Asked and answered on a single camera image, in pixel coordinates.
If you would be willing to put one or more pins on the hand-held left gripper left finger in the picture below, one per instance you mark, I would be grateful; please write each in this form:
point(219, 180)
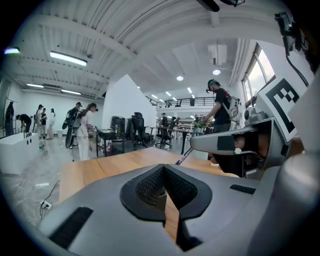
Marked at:
point(107, 215)

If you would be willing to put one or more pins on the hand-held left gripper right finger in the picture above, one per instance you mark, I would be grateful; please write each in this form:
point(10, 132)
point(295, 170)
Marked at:
point(225, 205)

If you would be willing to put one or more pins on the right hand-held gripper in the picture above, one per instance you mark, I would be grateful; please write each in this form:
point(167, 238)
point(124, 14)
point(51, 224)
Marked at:
point(277, 110)

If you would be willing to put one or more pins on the person's right hand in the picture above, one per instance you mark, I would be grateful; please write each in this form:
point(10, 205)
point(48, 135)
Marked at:
point(252, 143)

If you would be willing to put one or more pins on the green potted plant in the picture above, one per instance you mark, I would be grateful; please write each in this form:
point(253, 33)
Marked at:
point(200, 125)

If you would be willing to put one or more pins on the dark desk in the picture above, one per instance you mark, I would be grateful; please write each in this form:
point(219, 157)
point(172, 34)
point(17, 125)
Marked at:
point(182, 130)

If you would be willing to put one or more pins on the black office chair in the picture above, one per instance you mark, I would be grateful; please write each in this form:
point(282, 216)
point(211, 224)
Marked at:
point(167, 132)
point(140, 127)

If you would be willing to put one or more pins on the white backpack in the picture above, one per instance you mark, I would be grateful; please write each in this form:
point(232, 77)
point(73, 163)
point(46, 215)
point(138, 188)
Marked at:
point(233, 110)

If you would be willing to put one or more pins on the black balcony railing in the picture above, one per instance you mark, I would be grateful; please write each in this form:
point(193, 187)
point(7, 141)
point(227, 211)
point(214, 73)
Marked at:
point(180, 101)

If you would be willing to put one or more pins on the white power strip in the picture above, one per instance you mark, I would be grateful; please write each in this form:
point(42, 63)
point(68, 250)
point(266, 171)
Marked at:
point(47, 205)

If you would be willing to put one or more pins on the round ceiling light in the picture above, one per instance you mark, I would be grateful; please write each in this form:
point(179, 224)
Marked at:
point(179, 78)
point(216, 72)

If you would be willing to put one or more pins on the black metal table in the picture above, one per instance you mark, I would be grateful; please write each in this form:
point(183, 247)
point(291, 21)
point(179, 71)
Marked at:
point(107, 131)

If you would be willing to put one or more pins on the black monitor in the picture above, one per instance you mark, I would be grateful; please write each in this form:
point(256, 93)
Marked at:
point(118, 123)

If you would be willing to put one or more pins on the white ceiling air conditioner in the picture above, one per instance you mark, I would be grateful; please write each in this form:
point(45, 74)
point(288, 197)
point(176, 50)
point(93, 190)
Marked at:
point(217, 53)

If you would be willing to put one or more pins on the large window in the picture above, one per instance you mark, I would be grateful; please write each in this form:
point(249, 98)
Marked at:
point(260, 70)

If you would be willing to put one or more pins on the white counter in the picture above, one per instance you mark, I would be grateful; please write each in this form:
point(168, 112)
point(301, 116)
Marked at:
point(17, 152)

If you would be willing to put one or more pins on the long ceiling light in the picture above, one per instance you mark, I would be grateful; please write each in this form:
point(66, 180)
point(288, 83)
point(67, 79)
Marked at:
point(68, 58)
point(71, 92)
point(35, 85)

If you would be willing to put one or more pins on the black head-worn headset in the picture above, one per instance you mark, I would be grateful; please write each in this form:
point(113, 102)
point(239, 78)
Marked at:
point(212, 4)

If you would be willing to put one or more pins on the silver fisheye camera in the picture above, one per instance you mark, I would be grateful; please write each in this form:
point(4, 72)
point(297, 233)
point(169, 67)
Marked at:
point(255, 116)

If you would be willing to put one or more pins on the white partition wall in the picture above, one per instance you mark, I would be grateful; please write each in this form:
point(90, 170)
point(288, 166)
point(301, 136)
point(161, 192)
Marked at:
point(125, 100)

